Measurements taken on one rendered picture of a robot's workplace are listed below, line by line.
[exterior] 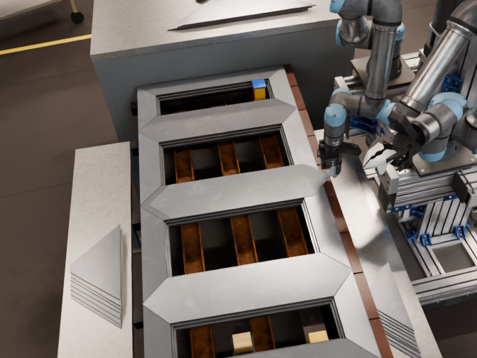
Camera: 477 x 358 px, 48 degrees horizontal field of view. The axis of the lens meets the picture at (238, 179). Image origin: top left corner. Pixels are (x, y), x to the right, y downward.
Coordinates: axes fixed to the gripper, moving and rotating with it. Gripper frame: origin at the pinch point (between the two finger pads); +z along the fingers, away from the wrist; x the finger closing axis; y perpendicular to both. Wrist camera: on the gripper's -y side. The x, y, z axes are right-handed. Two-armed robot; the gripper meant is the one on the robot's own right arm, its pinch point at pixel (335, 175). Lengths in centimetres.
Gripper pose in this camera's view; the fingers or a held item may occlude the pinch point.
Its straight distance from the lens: 222.3
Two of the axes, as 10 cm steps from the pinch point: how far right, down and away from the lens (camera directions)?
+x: 1.4, 7.3, -6.7
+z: 0.8, 6.6, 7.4
